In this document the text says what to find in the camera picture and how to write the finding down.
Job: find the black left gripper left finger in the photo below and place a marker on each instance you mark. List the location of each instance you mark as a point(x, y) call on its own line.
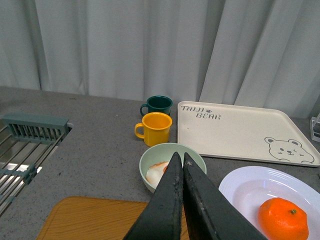
point(162, 217)

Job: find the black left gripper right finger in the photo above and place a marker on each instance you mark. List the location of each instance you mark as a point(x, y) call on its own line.
point(209, 215)

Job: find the white round plate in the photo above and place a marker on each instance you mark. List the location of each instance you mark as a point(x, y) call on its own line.
point(247, 188)

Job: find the orange mandarin fruit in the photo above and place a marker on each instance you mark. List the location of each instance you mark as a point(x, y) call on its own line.
point(281, 219)

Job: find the fake fried egg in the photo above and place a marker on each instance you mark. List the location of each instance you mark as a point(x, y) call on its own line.
point(155, 173)

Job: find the light green bowl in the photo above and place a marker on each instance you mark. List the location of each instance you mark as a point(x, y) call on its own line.
point(162, 153)

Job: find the beige bear serving tray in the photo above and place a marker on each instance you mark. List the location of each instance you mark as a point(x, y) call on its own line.
point(243, 133)

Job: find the wooden cutting board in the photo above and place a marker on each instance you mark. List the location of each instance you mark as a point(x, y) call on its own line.
point(89, 218)

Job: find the yellow mug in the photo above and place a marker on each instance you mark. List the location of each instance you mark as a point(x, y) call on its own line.
point(154, 128)

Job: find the dark green mug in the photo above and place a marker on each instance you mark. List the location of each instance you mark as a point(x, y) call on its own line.
point(157, 103)

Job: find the clear acrylic cup rack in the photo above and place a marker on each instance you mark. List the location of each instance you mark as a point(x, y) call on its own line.
point(314, 125)

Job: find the grey sink drying rack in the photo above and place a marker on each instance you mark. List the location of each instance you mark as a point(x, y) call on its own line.
point(26, 141)

